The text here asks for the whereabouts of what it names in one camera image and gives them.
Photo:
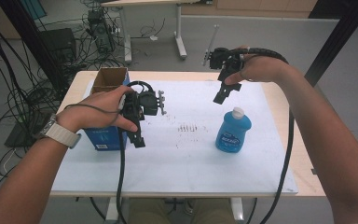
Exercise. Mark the black metal stand post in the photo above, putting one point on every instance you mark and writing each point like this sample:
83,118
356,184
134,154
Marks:
338,37
28,31

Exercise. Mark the black tape strip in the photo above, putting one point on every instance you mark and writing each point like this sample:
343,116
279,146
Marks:
313,171

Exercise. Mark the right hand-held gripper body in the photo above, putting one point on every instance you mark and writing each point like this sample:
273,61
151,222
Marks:
227,60

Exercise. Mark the black stand base plate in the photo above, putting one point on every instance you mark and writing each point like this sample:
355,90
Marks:
21,137

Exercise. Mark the black box case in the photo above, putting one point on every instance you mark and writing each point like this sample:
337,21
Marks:
59,43

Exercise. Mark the desk with white metal legs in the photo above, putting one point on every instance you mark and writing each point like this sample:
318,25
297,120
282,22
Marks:
178,31

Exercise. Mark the white table leg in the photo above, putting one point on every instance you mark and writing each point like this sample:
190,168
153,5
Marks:
237,210
112,210

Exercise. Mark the person's right hand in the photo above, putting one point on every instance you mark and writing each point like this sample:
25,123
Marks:
267,70

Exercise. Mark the blue cardboard box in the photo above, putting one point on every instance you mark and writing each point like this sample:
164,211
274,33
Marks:
105,140

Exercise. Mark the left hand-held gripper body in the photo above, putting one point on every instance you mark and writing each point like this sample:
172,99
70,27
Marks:
147,104

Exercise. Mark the blue detergent bottle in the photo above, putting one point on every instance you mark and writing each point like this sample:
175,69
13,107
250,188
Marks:
231,133

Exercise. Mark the teal panel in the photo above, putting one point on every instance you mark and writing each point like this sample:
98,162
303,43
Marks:
34,7

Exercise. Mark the black computer tower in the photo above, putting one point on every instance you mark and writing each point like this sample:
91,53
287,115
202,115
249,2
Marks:
101,31

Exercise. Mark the person's left hand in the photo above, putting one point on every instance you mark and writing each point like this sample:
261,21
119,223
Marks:
96,109

